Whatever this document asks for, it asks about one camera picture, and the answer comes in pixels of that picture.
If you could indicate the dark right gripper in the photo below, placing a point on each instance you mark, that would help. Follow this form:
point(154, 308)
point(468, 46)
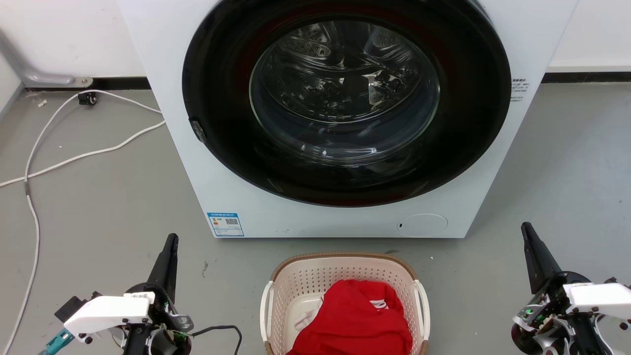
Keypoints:
point(552, 315)

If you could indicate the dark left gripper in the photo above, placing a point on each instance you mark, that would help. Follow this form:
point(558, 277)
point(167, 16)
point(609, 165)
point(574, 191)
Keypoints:
point(162, 320)

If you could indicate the beige perforated laundry basket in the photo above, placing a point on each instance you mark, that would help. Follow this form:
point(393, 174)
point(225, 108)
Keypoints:
point(305, 278)

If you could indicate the blue energy label sticker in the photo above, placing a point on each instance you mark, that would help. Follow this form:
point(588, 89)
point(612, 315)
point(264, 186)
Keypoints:
point(225, 224)

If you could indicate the round white filter cover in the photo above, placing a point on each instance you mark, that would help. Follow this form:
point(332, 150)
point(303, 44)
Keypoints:
point(422, 225)

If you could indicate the small black text sticker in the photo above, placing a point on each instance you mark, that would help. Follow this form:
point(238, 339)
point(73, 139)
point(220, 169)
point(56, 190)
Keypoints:
point(518, 88)

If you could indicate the round black glass washer door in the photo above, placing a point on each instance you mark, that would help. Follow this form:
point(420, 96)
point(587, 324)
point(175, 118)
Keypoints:
point(222, 98)

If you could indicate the red garment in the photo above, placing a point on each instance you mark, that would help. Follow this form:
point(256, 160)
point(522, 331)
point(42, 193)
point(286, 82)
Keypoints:
point(352, 320)

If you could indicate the white front-load washing machine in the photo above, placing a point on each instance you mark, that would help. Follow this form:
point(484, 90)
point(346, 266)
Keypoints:
point(162, 54)

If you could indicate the steel washer drum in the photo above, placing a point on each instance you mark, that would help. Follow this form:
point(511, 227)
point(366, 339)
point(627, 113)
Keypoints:
point(340, 88)

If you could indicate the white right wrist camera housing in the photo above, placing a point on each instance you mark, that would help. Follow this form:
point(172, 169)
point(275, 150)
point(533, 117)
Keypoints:
point(599, 296)

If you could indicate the grey wall pipe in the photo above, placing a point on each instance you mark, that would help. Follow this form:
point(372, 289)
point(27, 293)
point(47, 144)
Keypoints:
point(47, 77)

